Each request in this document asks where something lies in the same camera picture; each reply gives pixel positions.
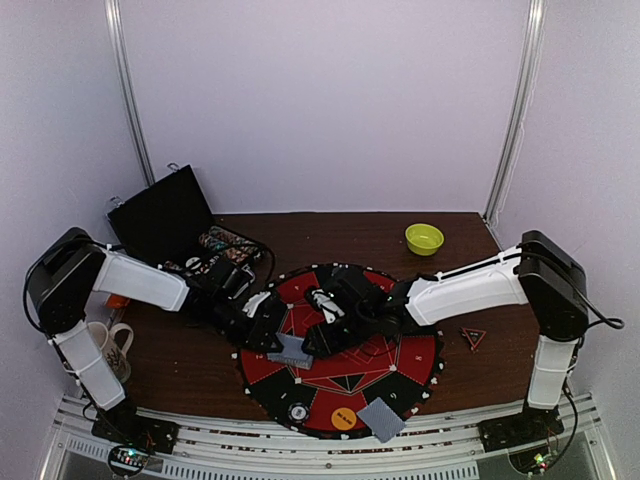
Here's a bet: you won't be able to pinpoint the white dealer button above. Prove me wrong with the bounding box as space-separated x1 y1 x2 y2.
185 257 200 268

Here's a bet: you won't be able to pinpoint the aluminium corner post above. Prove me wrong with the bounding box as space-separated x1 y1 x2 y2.
104 0 155 187
483 0 547 229

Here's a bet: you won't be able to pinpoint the dealt blue-backed playing cards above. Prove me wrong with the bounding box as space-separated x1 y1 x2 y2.
356 398 406 443

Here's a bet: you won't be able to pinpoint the black poker chip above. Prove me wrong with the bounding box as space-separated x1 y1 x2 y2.
287 402 310 424

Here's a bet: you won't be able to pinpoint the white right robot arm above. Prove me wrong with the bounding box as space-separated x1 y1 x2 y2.
302 230 589 442

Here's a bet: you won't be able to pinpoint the top row poker chips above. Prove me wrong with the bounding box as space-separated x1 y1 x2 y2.
198 225 261 263

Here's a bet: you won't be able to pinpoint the orange plastic bowl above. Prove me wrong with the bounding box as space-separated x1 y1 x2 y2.
106 295 130 309

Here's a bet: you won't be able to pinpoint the round red black poker mat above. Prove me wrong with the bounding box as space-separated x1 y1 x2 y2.
230 264 447 441

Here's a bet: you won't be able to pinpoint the black poker chip case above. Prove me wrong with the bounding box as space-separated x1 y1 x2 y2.
107 165 264 286

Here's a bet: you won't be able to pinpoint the right aluminium corner post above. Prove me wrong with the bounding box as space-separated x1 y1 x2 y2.
483 0 547 229

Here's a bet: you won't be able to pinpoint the orange big blind button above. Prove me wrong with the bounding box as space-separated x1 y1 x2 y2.
330 407 358 431

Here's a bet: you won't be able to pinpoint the aluminium front rail frame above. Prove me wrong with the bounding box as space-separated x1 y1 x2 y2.
35 394 623 479

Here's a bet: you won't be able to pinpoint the green plastic bowl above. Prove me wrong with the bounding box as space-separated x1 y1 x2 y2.
405 223 445 256

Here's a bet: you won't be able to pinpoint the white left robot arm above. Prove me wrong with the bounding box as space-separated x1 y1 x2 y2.
22 227 283 444

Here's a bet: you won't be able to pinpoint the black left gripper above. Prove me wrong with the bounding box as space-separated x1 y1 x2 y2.
207 296 283 353

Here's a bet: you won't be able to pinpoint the left aluminium corner post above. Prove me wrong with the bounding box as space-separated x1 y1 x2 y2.
104 0 155 187

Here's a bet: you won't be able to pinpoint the grey playing card deck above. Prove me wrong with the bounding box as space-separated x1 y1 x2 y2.
267 333 313 370

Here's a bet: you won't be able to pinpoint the white ceramic mug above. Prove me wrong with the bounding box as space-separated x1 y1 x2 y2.
88 322 134 384

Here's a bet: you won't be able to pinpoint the red black triangle token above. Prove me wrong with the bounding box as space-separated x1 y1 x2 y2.
460 327 487 352

